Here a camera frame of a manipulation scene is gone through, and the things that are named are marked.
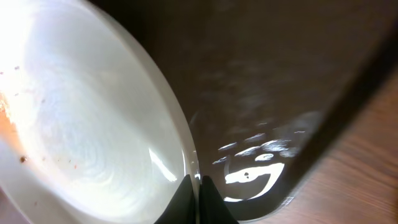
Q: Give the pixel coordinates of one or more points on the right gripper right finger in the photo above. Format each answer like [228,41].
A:
[211,205]

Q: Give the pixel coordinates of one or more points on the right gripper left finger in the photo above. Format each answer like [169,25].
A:
[181,209]

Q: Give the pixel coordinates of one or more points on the white plate top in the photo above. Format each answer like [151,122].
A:
[93,132]

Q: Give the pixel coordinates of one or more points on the brown serving tray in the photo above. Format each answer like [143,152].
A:
[266,86]

